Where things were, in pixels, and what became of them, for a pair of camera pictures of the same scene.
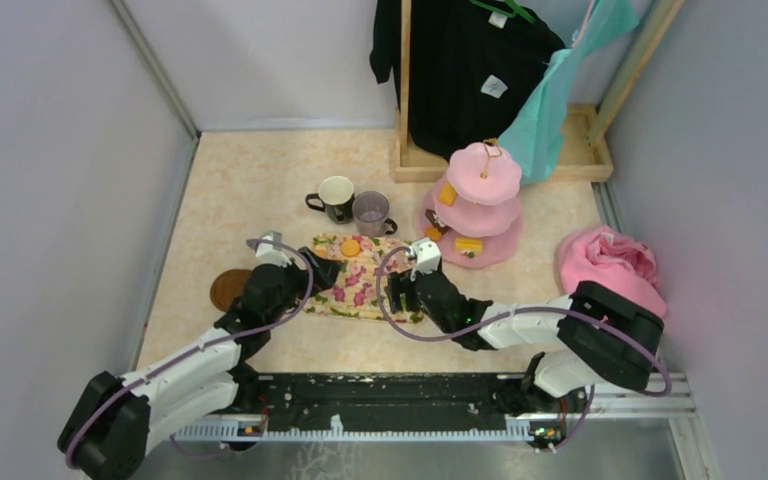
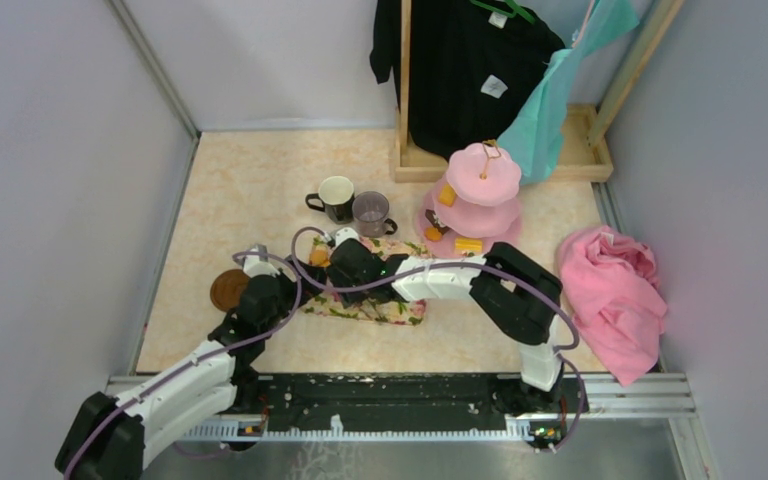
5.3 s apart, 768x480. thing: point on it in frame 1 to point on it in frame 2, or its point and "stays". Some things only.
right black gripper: x=393 y=291 to x=353 y=297
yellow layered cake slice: x=468 y=246 stays
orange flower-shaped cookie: x=432 y=233 stays
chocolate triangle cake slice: x=436 y=221 stays
